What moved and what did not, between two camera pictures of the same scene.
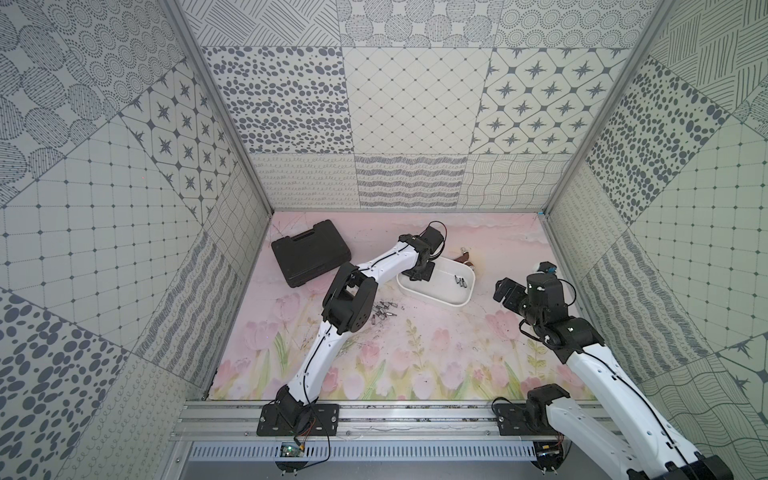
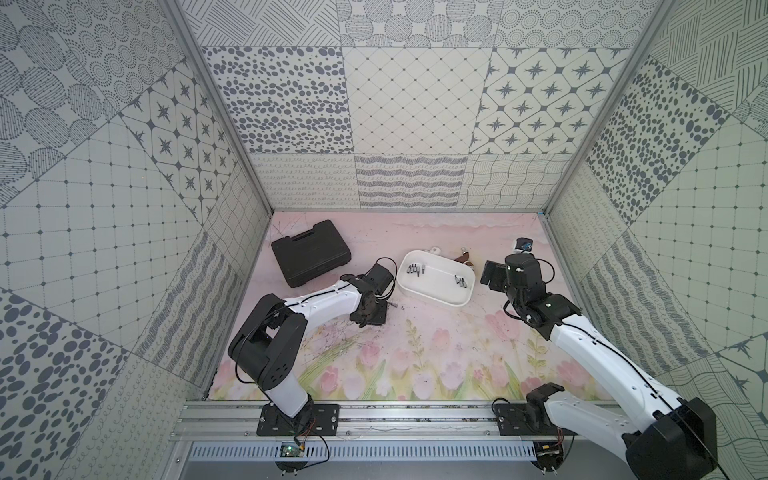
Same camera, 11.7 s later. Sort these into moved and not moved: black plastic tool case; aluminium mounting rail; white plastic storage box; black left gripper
Moved: black left gripper
Not moved: black plastic tool case; aluminium mounting rail; white plastic storage box
